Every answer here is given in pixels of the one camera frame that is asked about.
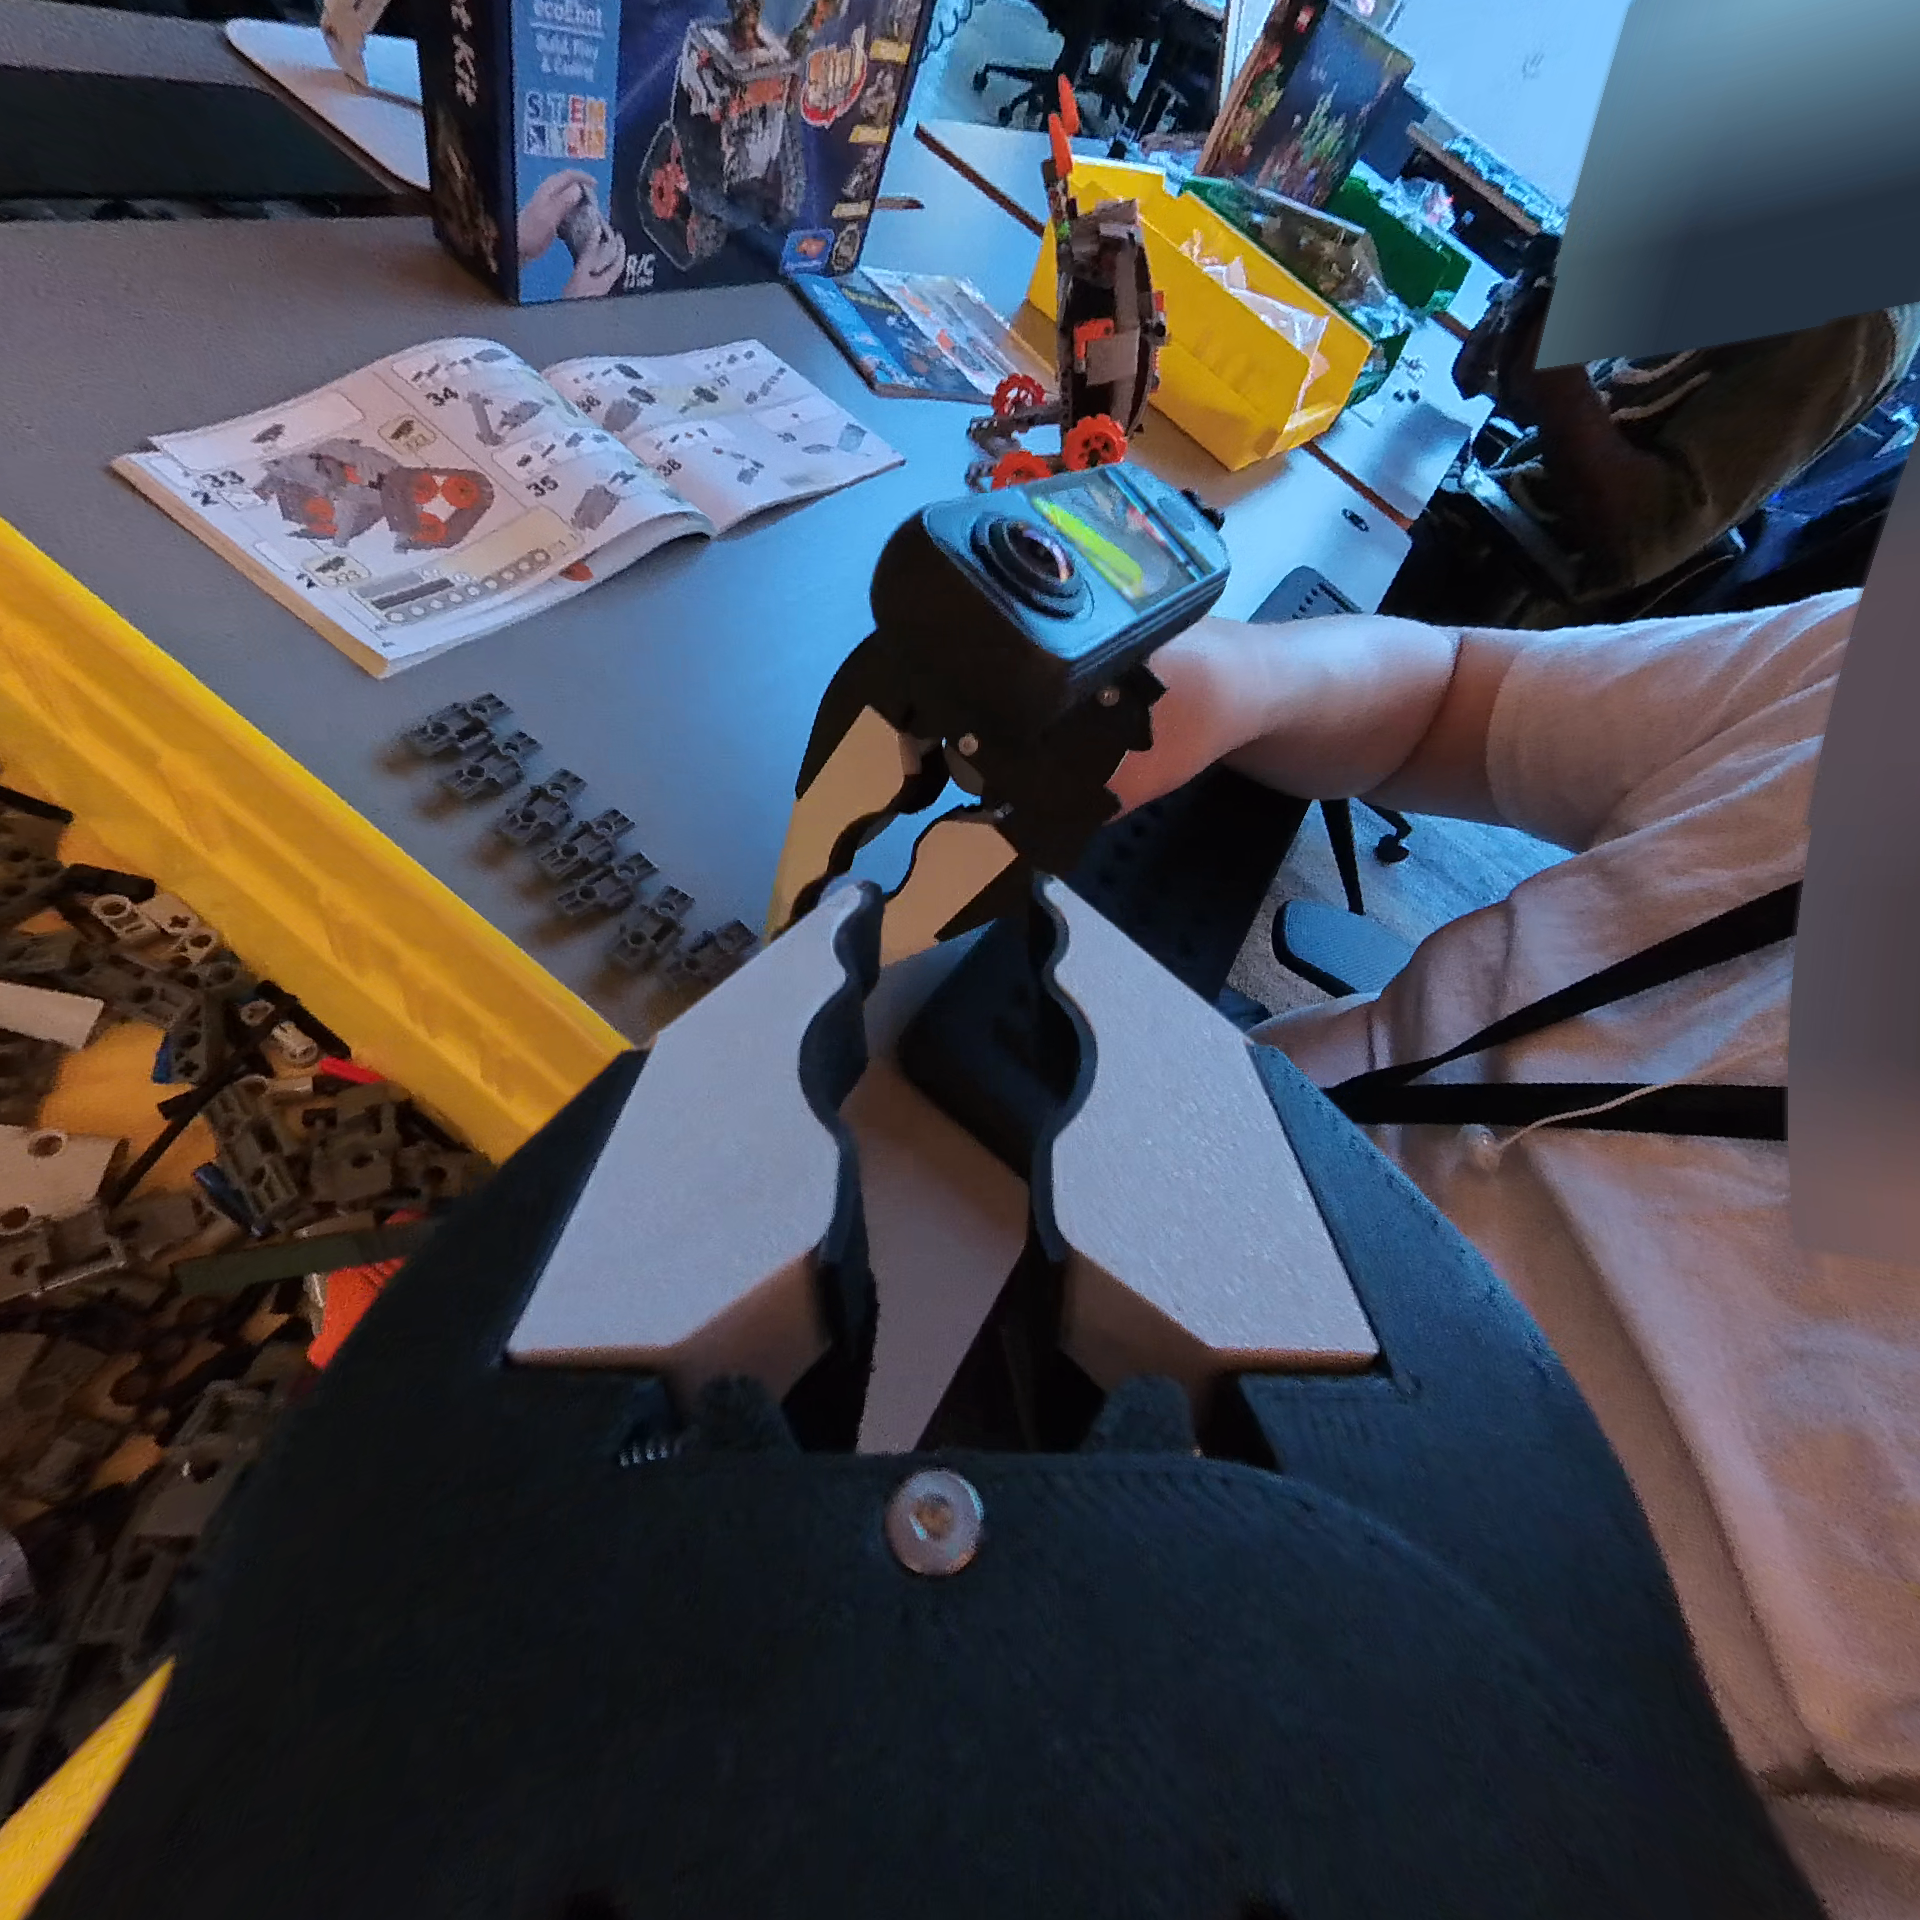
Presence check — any black office chair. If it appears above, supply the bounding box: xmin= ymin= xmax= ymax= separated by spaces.
xmin=984 ymin=0 xmax=1202 ymax=131
xmin=1251 ymin=794 xmax=1421 ymax=1000

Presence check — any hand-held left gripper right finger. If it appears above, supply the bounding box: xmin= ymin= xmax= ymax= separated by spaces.
xmin=1027 ymin=878 xmax=1381 ymax=1387

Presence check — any colourful toy set box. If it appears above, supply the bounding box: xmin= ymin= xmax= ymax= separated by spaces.
xmin=1198 ymin=0 xmax=1417 ymax=202

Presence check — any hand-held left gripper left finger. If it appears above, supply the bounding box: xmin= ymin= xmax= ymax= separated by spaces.
xmin=506 ymin=880 xmax=882 ymax=1410

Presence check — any green storage bin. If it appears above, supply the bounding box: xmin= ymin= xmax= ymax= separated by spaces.
xmin=1185 ymin=173 xmax=1476 ymax=315

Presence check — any blue toy kit box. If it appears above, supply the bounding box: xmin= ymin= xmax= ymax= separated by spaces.
xmin=417 ymin=0 xmax=940 ymax=306

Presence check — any colourful leaflet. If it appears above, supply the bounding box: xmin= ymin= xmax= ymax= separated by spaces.
xmin=786 ymin=266 xmax=1037 ymax=400

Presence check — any yellow storage bin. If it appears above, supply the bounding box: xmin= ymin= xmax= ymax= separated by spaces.
xmin=0 ymin=515 xmax=633 ymax=1920
xmin=1027 ymin=158 xmax=1376 ymax=473

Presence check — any light grey table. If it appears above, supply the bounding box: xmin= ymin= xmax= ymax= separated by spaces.
xmin=225 ymin=15 xmax=442 ymax=196

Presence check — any row of grey connector bricks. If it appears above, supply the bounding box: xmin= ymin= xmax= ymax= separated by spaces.
xmin=398 ymin=689 xmax=758 ymax=993

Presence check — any open instruction booklet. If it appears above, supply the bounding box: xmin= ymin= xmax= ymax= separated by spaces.
xmin=112 ymin=335 xmax=906 ymax=680

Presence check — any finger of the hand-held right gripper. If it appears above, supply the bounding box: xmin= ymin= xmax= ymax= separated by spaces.
xmin=876 ymin=800 xmax=1037 ymax=976
xmin=767 ymin=702 xmax=922 ymax=940

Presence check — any black lanyard strap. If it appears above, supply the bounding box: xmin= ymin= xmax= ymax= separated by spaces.
xmin=1318 ymin=884 xmax=1802 ymax=1144

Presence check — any person's right forearm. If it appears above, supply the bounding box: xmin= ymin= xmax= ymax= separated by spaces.
xmin=1118 ymin=607 xmax=1464 ymax=818

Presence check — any pile of mixed toy bricks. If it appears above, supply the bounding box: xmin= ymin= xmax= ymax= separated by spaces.
xmin=0 ymin=779 xmax=503 ymax=1816

